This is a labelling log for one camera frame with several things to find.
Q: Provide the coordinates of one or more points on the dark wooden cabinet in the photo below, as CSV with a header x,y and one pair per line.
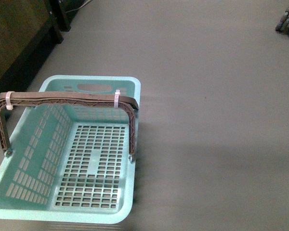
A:
x,y
28,31

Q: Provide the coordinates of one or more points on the white zip tie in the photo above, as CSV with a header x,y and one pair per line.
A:
x,y
116,98
9,105

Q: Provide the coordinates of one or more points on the white zip tie left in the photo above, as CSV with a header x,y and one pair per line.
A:
x,y
9,105

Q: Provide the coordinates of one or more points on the brown basket handle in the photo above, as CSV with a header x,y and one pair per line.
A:
x,y
128,104

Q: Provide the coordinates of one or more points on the light blue plastic basket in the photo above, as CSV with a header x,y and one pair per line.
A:
x,y
70,163

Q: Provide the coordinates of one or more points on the white zip tie right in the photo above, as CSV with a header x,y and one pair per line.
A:
x,y
116,98

